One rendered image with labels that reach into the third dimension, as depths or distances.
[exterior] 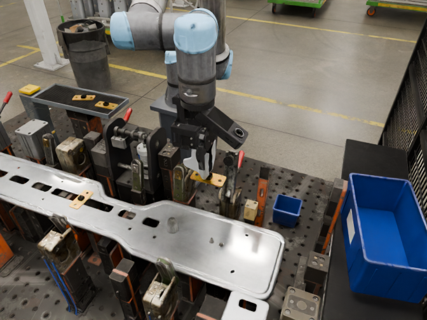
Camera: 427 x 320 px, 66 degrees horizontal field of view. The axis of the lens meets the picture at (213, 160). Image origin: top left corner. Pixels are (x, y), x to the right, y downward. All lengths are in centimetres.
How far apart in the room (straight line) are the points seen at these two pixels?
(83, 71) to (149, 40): 327
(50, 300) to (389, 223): 113
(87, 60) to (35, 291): 289
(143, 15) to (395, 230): 88
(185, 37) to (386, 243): 78
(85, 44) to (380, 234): 334
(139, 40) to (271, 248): 65
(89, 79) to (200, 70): 342
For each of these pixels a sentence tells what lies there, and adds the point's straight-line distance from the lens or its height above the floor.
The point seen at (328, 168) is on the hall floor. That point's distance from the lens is 293.
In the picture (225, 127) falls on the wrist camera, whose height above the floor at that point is 142.
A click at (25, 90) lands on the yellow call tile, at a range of 159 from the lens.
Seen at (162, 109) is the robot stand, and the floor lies 110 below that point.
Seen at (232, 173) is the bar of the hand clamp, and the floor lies 115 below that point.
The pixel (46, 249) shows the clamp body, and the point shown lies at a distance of 103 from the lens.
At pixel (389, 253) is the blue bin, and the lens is 104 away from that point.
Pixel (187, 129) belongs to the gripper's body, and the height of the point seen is 140.
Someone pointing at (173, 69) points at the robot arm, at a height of 126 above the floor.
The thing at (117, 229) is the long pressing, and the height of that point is 100.
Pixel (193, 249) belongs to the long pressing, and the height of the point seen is 100.
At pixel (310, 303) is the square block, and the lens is 85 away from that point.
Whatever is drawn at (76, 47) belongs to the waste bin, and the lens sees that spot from 385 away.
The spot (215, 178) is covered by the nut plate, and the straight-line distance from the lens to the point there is 80.
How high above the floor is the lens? 179
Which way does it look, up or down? 39 degrees down
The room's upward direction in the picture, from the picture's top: straight up
